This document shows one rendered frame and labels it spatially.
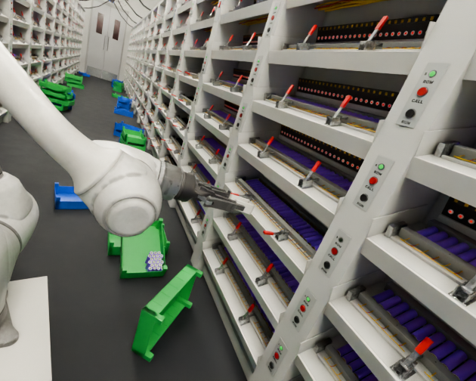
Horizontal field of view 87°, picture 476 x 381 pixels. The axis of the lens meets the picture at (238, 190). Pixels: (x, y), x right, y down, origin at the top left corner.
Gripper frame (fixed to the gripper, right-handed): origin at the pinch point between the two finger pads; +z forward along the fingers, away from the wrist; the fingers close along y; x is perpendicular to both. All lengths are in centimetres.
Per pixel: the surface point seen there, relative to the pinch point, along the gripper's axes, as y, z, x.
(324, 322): 27.4, 23.1, -15.4
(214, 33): -111, 0, 61
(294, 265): 13.8, 17.6, -8.6
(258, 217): -11.3, 17.0, -6.9
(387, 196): 28.1, 13.3, 21.2
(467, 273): 44, 22, 15
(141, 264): -46, -5, -61
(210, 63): -111, 4, 45
